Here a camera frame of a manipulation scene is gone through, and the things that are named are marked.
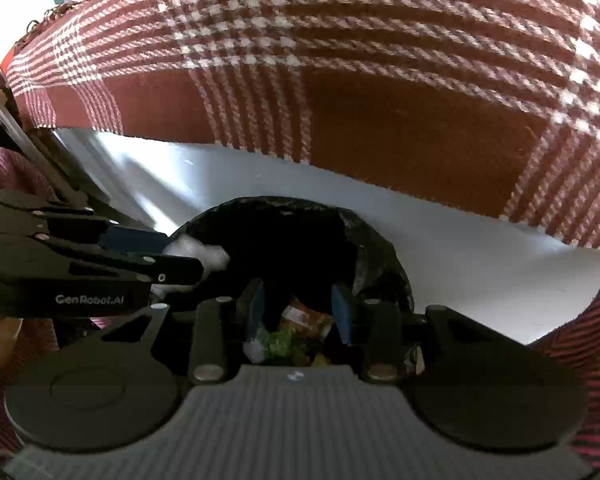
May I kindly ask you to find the black lined trash bin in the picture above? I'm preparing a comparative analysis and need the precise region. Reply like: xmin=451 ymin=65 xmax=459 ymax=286
xmin=169 ymin=196 xmax=417 ymax=368

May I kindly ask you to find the white tissue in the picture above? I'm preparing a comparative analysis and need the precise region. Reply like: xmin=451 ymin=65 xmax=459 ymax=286
xmin=150 ymin=235 xmax=231 ymax=297

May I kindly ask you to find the pink striped clothing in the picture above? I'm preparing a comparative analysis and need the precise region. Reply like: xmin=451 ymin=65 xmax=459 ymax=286
xmin=0 ymin=145 xmax=600 ymax=476

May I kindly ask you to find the green wrapper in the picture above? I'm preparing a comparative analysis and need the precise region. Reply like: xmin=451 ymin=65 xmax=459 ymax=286
xmin=264 ymin=329 xmax=312 ymax=367

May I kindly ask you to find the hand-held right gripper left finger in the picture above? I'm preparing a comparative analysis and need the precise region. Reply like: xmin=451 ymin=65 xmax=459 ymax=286
xmin=99 ymin=279 xmax=268 ymax=386

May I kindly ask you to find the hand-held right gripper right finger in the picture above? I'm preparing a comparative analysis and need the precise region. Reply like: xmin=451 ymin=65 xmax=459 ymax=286
xmin=331 ymin=284 xmax=489 ymax=384

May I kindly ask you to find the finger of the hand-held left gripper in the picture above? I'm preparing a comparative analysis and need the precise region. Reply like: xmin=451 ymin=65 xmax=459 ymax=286
xmin=40 ymin=238 xmax=205 ymax=287
xmin=0 ymin=190 xmax=174 ymax=257

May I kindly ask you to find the red white plaid blanket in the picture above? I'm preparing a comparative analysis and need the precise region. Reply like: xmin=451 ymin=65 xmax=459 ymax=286
xmin=5 ymin=0 xmax=600 ymax=252

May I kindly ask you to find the orange red snack packet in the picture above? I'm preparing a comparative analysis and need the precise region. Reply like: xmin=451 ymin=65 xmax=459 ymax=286
xmin=280 ymin=297 xmax=334 ymax=342

